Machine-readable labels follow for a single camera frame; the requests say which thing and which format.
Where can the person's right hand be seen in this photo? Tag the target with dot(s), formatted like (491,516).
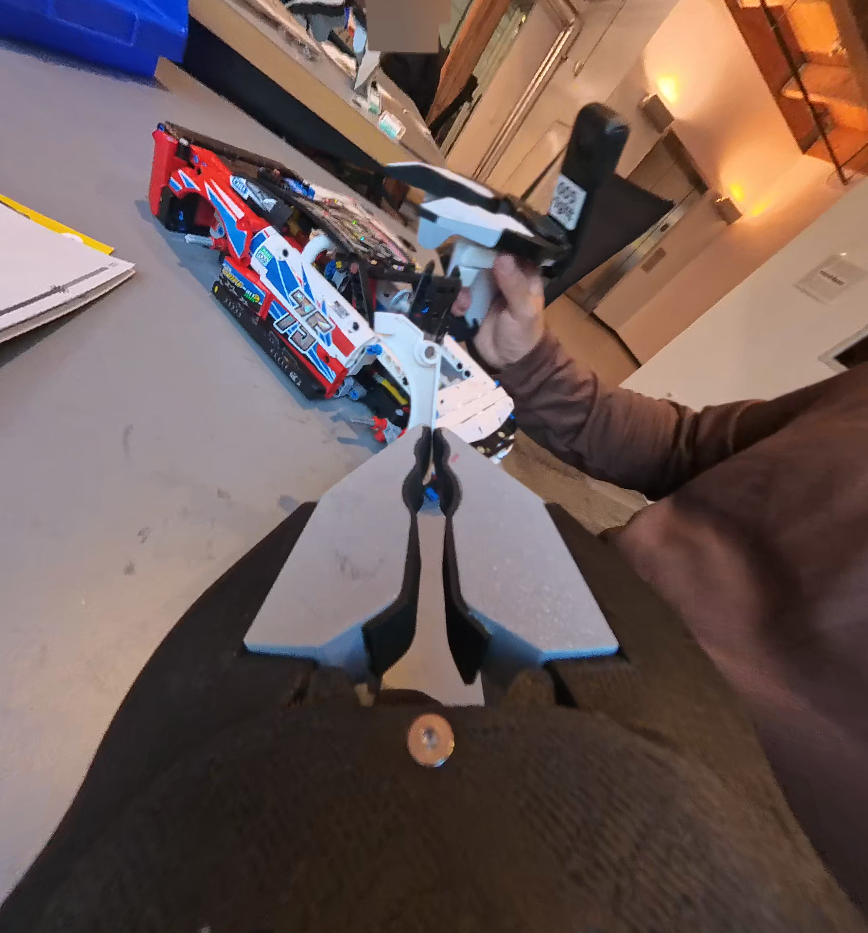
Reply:
(514,328)

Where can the blue plastic bin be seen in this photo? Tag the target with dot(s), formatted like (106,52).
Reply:
(77,29)

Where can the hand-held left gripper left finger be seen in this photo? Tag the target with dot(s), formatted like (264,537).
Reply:
(339,576)

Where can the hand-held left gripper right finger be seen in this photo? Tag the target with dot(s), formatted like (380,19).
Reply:
(529,576)

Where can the person's right forearm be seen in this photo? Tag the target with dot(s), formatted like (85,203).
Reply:
(609,423)

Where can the white instruction booklet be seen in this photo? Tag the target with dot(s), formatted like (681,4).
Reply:
(33,284)

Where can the wooden wall shelf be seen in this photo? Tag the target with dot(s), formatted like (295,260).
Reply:
(820,80)

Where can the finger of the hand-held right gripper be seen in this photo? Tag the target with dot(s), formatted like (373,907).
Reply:
(448,186)
(470,226)

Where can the grey desk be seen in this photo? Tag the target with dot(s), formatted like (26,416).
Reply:
(150,474)

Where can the white curved brick piece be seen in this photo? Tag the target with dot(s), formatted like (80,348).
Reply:
(419,379)

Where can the white wall sign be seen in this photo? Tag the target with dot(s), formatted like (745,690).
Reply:
(831,277)

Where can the yellow booklet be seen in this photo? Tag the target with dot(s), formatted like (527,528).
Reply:
(62,226)

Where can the wall lamp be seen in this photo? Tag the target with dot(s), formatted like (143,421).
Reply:
(731,208)
(656,109)

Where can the toy brick race car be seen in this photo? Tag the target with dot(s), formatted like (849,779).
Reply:
(295,291)

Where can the background desk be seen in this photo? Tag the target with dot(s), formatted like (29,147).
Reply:
(317,80)

